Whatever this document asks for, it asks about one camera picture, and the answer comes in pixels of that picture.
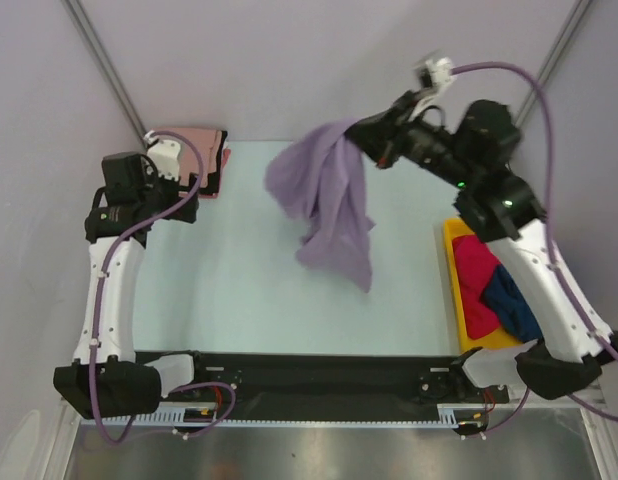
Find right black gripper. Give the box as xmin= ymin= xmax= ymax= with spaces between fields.
xmin=343 ymin=89 xmax=480 ymax=190

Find purple t shirt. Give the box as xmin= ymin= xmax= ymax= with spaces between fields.
xmin=264 ymin=119 xmax=375 ymax=293

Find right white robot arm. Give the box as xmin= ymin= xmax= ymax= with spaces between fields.
xmin=345 ymin=91 xmax=618 ymax=401

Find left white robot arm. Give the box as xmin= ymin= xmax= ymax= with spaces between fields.
xmin=53 ymin=142 xmax=210 ymax=420

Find folded black t shirt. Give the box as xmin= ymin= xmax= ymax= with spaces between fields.
xmin=191 ymin=128 xmax=228 ymax=198

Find folded pink t shirt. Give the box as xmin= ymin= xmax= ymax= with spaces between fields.
xmin=161 ymin=127 xmax=230 ymax=198

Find yellow plastic bin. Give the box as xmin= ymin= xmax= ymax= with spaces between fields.
xmin=442 ymin=217 xmax=521 ymax=353

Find red t shirt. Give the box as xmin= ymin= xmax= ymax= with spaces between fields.
xmin=452 ymin=235 xmax=500 ymax=340

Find navy blue t shirt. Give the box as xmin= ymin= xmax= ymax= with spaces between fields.
xmin=481 ymin=265 xmax=543 ymax=343

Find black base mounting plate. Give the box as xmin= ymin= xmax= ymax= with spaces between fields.
xmin=133 ymin=349 xmax=510 ymax=422

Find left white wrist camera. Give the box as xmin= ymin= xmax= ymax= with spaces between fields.
xmin=143 ymin=130 xmax=182 ymax=181

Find left corner aluminium post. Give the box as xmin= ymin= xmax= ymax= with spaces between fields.
xmin=60 ymin=0 xmax=146 ymax=142

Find corner aluminium post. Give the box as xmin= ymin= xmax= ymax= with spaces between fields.
xmin=60 ymin=0 xmax=146 ymax=142
xmin=515 ymin=0 xmax=595 ymax=127

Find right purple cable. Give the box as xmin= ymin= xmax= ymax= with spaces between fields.
xmin=453 ymin=60 xmax=618 ymax=441

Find slotted cable duct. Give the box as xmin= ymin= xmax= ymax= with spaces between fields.
xmin=81 ymin=403 xmax=490 ymax=430

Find right corner aluminium post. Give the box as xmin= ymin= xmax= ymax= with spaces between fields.
xmin=515 ymin=0 xmax=595 ymax=127

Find aluminium frame rail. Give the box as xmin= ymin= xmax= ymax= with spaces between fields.
xmin=507 ymin=386 xmax=606 ymax=409

